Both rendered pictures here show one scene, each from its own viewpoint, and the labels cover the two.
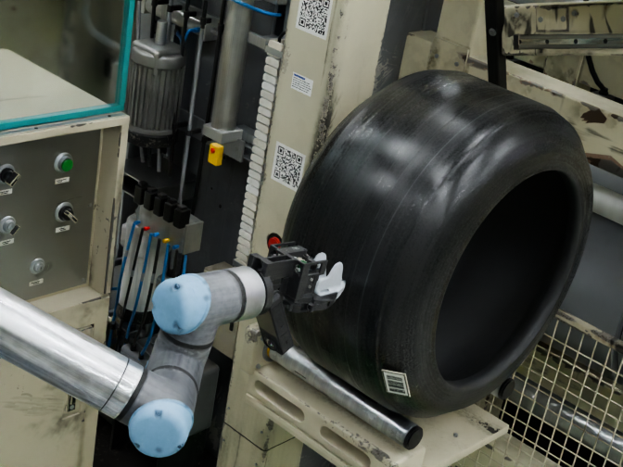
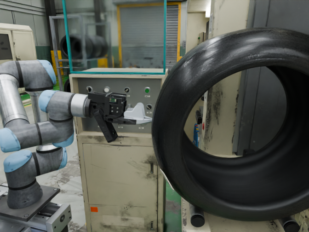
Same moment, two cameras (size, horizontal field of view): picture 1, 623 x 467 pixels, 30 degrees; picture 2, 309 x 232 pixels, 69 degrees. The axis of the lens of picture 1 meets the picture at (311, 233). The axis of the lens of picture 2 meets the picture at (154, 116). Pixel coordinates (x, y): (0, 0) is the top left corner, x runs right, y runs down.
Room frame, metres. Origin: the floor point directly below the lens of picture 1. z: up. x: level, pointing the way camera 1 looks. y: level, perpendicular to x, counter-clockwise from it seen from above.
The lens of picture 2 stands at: (1.24, -0.63, 1.42)
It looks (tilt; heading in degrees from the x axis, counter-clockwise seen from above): 18 degrees down; 56
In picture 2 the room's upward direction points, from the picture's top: straight up
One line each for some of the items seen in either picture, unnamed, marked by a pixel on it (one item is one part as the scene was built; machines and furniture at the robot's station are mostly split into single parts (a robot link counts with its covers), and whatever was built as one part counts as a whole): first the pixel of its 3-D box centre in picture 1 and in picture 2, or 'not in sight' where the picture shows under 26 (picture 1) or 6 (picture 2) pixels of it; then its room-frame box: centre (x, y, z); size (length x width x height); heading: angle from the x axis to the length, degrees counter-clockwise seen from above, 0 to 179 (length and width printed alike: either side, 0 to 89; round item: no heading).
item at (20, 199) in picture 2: not in sight; (23, 189); (1.22, 0.48, 0.77); 0.15 x 0.15 x 0.10
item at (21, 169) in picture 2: not in sight; (21, 167); (1.23, 0.48, 0.88); 0.13 x 0.12 x 0.14; 3
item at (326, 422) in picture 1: (332, 419); (192, 201); (1.77, -0.10, 0.84); 0.36 x 0.09 x 0.06; 51
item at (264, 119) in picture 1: (267, 161); not in sight; (2.06, 0.11, 1.19); 0.05 x 0.04 x 0.48; 141
